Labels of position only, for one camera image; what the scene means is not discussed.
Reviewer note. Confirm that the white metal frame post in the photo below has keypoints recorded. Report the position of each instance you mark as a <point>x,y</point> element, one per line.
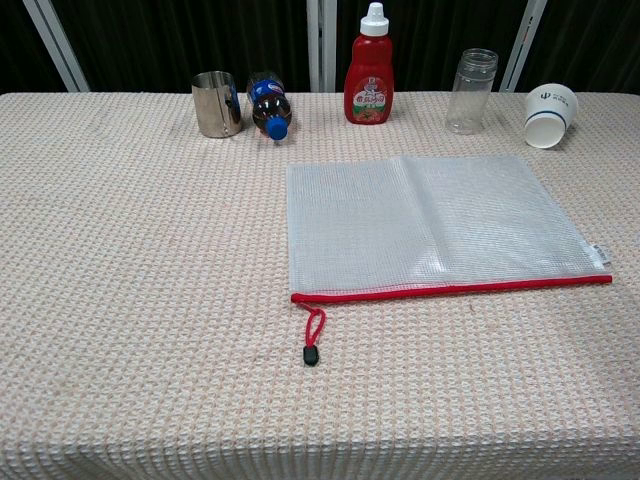
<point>57,42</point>
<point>321,45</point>
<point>522,47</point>

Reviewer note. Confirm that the red ketchup squeeze bottle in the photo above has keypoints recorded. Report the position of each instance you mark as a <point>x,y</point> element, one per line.
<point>369,75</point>

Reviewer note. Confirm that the clear plastic jar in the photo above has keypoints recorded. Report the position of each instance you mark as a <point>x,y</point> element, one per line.
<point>470,95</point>

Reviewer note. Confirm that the stainless steel cup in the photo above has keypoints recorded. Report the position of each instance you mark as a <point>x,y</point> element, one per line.
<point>216,104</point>

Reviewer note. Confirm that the beige waffle-weave tablecloth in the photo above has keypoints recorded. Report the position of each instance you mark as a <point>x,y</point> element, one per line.
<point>150,300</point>

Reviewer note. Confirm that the blue-capped cola bottle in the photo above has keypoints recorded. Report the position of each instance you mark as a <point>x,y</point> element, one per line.
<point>270,107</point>

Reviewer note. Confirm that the dark curtain backdrop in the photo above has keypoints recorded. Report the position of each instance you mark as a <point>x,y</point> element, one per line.
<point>175,40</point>

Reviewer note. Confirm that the clear mesh zipper pouch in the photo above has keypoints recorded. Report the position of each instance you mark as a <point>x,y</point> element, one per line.
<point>425,225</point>

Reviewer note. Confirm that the white paper cup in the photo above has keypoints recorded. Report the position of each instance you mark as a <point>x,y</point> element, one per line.
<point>549,120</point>

